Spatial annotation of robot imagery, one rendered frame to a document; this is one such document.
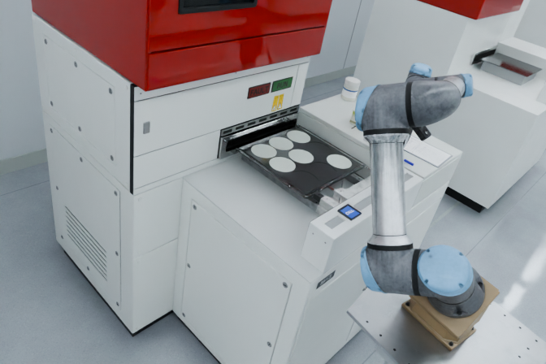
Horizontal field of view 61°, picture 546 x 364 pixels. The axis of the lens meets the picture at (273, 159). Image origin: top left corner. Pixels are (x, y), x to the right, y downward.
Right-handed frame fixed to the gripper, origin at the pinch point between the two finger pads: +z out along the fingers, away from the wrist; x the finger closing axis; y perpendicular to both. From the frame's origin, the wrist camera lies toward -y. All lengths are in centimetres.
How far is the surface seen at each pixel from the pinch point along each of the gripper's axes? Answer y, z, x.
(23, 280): 111, 93, 108
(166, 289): 50, 70, 71
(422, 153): -4.3, 1.8, -12.0
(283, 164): 27.0, 6.6, 35.0
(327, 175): 13.3, 7.2, 25.8
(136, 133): 49, -12, 83
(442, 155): -10.2, 2.1, -18.4
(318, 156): 23.3, 7.2, 18.4
